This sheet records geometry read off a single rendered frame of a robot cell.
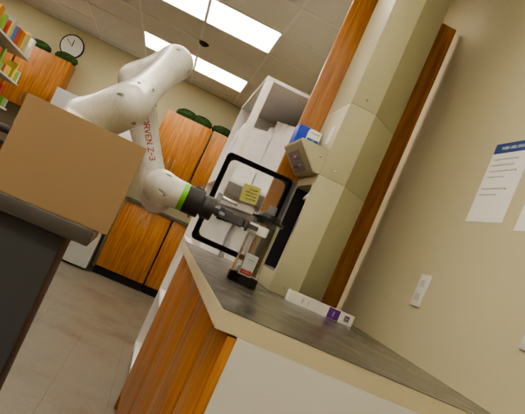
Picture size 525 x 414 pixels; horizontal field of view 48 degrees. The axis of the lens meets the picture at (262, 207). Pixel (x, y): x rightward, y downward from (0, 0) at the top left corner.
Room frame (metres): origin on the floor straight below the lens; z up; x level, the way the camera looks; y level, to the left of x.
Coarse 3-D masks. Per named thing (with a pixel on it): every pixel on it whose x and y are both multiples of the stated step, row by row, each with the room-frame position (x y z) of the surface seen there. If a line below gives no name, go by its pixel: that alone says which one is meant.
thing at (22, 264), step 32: (0, 224) 1.48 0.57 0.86; (32, 224) 1.49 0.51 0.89; (0, 256) 1.48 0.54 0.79; (32, 256) 1.50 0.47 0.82; (0, 288) 1.49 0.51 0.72; (32, 288) 1.50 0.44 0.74; (0, 320) 1.50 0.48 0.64; (32, 320) 1.68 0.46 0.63; (0, 352) 1.50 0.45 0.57; (0, 384) 1.62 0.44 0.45
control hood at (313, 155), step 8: (288, 144) 2.40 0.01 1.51; (296, 144) 2.27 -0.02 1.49; (304, 144) 2.17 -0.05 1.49; (312, 144) 2.18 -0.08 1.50; (288, 152) 2.44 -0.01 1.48; (304, 152) 2.20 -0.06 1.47; (312, 152) 2.18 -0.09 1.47; (320, 152) 2.18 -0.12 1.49; (328, 152) 2.19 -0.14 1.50; (304, 160) 2.24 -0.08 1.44; (312, 160) 2.18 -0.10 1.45; (320, 160) 2.19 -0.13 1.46; (312, 168) 2.19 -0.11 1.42; (320, 168) 2.19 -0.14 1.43; (296, 176) 2.49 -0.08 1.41; (304, 176) 2.39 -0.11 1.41
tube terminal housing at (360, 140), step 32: (352, 128) 2.20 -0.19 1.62; (384, 128) 2.29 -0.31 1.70; (352, 160) 2.20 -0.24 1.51; (320, 192) 2.19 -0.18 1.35; (352, 192) 2.27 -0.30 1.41; (320, 224) 2.20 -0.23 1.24; (352, 224) 2.35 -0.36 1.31; (288, 256) 2.19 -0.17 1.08; (320, 256) 2.24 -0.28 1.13; (288, 288) 2.20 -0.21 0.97; (320, 288) 2.33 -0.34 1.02
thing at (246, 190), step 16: (224, 176) 2.48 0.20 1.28; (240, 176) 2.48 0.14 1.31; (256, 176) 2.49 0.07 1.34; (224, 192) 2.48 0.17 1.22; (240, 192) 2.49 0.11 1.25; (256, 192) 2.49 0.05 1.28; (272, 192) 2.49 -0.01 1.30; (224, 208) 2.48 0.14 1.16; (240, 208) 2.49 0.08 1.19; (256, 208) 2.49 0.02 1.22; (208, 224) 2.48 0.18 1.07; (224, 224) 2.49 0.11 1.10; (224, 240) 2.49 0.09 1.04; (240, 240) 2.49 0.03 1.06
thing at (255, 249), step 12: (252, 216) 1.89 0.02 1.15; (264, 216) 1.86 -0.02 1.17; (276, 228) 1.88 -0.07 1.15; (252, 240) 1.87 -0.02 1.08; (264, 240) 1.87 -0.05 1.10; (240, 252) 1.89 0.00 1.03; (252, 252) 1.86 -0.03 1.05; (264, 252) 1.87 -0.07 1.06; (240, 264) 1.87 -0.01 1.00; (252, 264) 1.87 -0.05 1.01; (252, 276) 1.87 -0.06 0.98
